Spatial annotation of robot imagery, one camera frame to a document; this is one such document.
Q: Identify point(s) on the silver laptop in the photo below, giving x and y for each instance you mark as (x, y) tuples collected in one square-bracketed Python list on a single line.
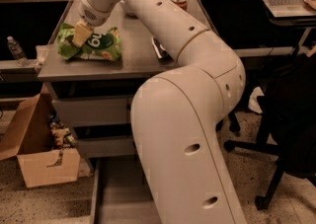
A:
[(289, 8)]

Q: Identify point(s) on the orange soda can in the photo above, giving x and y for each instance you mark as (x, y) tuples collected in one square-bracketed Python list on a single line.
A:
[(181, 3)]

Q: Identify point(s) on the brown cardboard box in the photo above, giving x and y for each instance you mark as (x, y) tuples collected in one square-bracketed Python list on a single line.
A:
[(29, 139)]

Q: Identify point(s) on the grey middle drawer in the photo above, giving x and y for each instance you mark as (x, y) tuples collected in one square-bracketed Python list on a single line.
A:
[(105, 146)]

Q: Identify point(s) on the grey top drawer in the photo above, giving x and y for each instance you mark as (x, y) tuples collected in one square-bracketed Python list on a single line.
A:
[(92, 112)]

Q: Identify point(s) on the clear plastic water bottle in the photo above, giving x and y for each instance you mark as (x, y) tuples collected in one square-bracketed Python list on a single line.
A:
[(17, 52)]

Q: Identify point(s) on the person hand on laptop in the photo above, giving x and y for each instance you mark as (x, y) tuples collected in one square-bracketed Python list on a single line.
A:
[(310, 0)]

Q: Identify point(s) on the grey bottom drawer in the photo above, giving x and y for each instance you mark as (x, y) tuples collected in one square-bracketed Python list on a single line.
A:
[(121, 194)]

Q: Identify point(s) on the green rice chip bag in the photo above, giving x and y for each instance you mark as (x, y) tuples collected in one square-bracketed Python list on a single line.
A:
[(97, 47)]

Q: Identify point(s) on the blue chip bag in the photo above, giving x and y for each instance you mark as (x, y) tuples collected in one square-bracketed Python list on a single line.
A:
[(159, 49)]

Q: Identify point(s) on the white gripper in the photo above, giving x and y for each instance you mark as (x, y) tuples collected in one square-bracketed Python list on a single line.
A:
[(93, 16)]

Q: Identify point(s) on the white ceramic bowl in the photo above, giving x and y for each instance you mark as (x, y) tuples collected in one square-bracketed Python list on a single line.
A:
[(126, 8)]

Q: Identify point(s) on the snack bags in box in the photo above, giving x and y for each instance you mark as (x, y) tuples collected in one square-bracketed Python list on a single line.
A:
[(61, 135)]

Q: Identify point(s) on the grey drawer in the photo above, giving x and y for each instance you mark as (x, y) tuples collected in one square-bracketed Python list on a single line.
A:
[(92, 112), (121, 194), (105, 146)]

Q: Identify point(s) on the black office chair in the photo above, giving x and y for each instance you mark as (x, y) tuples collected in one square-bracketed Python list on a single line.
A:
[(288, 124)]

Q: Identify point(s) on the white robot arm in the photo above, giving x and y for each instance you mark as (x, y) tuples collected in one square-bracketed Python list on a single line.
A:
[(190, 183)]

